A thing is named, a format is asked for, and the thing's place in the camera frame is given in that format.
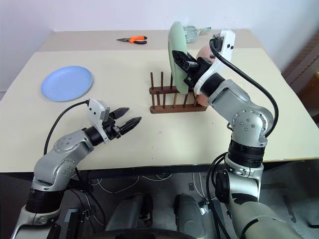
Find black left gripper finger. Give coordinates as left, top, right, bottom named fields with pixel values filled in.
left=109, top=107, right=131, bottom=120
left=118, top=116, right=143, bottom=136

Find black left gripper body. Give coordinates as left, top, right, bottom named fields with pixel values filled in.
left=102, top=119, right=125, bottom=141

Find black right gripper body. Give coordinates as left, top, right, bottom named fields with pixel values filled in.
left=183, top=57, right=213, bottom=86

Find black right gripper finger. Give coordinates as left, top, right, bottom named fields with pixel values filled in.
left=172, top=50, right=198, bottom=70

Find green plate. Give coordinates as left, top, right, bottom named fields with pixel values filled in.
left=167, top=21, right=190, bottom=95

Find wooden dish rack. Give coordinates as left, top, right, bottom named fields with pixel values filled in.
left=149, top=71, right=208, bottom=114

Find pink plate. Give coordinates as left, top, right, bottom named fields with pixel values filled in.
left=195, top=45, right=216, bottom=108

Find clear glass jar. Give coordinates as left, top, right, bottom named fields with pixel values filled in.
left=183, top=25, right=200, bottom=44

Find blue plate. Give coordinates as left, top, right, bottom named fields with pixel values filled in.
left=40, top=65, right=94, bottom=103

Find dark rounded robot foot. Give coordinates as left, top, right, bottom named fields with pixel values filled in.
left=174, top=193, right=208, bottom=234
left=105, top=193, right=154, bottom=233

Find black box under table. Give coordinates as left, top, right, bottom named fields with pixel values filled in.
left=64, top=207, right=83, bottom=239

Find brown wooden furniture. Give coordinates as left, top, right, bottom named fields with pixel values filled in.
left=281, top=31, right=319, bottom=108

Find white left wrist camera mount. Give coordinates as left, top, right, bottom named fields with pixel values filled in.
left=87, top=99, right=111, bottom=144

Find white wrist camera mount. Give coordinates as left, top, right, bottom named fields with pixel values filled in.
left=87, top=99, right=111, bottom=144
left=193, top=29, right=236, bottom=95

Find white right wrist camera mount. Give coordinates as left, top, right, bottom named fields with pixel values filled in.
left=193, top=29, right=236, bottom=95

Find orange handled pliers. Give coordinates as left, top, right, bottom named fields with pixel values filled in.
left=116, top=35, right=148, bottom=46

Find white wire on floor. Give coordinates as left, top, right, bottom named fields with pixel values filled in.
left=88, top=173, right=175, bottom=195

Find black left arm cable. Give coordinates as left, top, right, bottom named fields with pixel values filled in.
left=43, top=100, right=90, bottom=155

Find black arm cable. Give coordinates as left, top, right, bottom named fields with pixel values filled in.
left=209, top=37, right=279, bottom=137
left=43, top=100, right=90, bottom=155

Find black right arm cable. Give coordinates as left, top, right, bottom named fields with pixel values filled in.
left=209, top=37, right=279, bottom=137

